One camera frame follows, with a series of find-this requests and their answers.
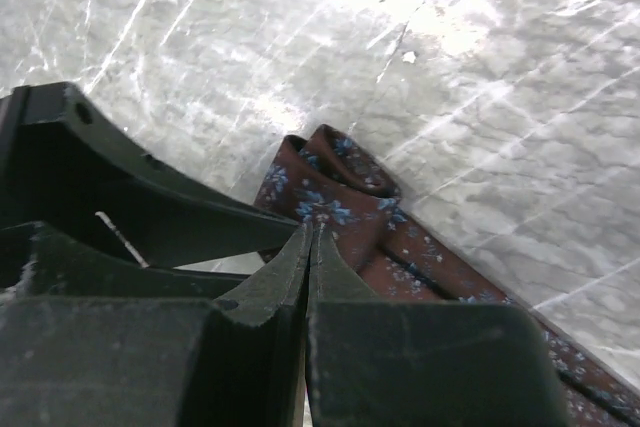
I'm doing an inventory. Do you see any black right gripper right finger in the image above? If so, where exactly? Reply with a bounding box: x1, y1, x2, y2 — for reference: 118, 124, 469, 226
306, 227, 570, 427

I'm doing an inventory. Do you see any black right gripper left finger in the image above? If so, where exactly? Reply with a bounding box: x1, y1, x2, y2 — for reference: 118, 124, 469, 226
1, 226, 311, 426

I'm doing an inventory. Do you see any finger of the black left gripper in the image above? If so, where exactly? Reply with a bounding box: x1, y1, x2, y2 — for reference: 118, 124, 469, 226
1, 222, 248, 299
1, 82, 297, 267

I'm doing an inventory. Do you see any brown floral necktie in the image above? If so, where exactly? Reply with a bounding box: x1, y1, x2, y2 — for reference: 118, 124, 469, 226
254, 124, 639, 426

